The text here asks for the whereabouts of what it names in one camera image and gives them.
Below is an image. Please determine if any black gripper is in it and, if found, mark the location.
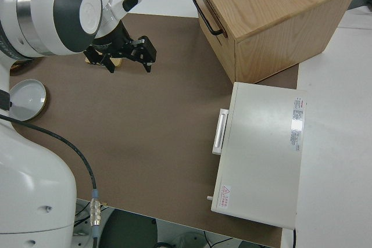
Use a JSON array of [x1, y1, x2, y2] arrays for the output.
[[83, 23, 158, 74]]

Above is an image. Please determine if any gray round plate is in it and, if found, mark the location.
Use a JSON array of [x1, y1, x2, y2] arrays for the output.
[[9, 79, 48, 121]]

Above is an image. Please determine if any brown table mat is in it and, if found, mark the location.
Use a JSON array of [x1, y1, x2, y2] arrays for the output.
[[8, 13, 300, 248]]

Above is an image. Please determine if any white toaster oven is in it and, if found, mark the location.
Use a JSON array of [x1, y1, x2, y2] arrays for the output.
[[205, 81, 308, 231]]

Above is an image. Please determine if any black round floor base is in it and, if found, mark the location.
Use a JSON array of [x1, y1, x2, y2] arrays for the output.
[[98, 209, 158, 248]]

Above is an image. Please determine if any black metal drawer handle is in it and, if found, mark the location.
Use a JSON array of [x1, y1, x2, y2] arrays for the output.
[[191, 0, 224, 36]]

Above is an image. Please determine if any white oven door handle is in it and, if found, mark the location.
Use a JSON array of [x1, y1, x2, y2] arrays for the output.
[[211, 108, 230, 156]]

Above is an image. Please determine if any black cable with metal connector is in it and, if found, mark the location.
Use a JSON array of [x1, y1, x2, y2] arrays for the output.
[[0, 113, 103, 248]]

